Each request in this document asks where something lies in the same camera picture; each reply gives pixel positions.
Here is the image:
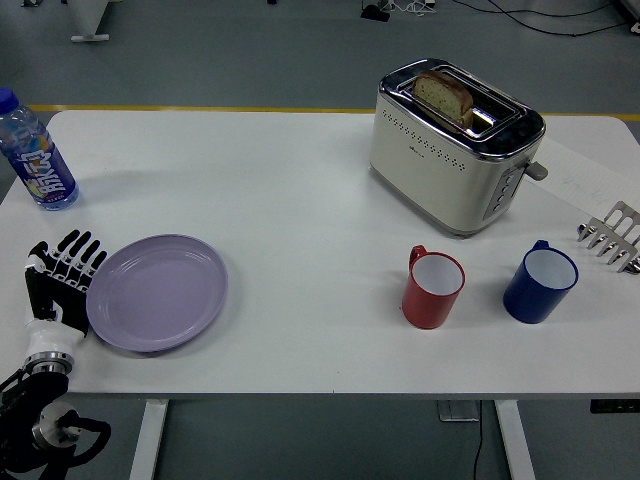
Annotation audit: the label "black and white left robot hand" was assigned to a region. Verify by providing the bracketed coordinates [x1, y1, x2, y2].
[22, 228, 109, 357]

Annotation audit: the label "purple plate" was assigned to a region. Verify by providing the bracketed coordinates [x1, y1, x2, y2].
[85, 233, 230, 354]

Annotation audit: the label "blue-capped drink bottle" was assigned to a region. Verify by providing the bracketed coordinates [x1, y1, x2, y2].
[0, 87, 80, 212]

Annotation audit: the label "white table leg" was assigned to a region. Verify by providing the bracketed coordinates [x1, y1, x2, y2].
[128, 399, 169, 480]
[494, 399, 537, 480]

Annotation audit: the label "white background table foot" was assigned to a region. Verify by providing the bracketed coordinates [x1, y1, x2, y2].
[69, 0, 111, 43]

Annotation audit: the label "red mug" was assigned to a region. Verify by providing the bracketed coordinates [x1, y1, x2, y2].
[401, 244, 466, 330]

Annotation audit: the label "cream and chrome toaster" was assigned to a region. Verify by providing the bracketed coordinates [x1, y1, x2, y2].
[368, 58, 549, 239]

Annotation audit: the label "grey box under table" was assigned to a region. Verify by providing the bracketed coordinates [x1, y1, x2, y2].
[437, 400, 483, 423]

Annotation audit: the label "bread slice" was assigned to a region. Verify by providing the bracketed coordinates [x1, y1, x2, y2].
[411, 69, 474, 129]

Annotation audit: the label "blue mug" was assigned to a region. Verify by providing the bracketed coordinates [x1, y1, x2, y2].
[502, 240, 580, 326]

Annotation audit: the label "white paper sheet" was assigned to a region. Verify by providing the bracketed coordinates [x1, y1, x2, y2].
[519, 133, 640, 215]

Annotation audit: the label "silver metal toast rack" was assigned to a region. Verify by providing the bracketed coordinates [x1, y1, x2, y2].
[577, 200, 640, 274]

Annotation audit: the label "black table control panel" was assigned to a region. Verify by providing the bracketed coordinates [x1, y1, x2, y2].
[589, 398, 640, 415]

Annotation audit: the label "white floor cables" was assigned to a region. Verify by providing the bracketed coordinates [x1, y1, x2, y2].
[388, 0, 437, 15]

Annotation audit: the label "black cable under table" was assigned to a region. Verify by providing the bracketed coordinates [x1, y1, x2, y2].
[471, 419, 487, 480]

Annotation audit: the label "black floor cable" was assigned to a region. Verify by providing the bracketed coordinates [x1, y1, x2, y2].
[452, 0, 640, 39]

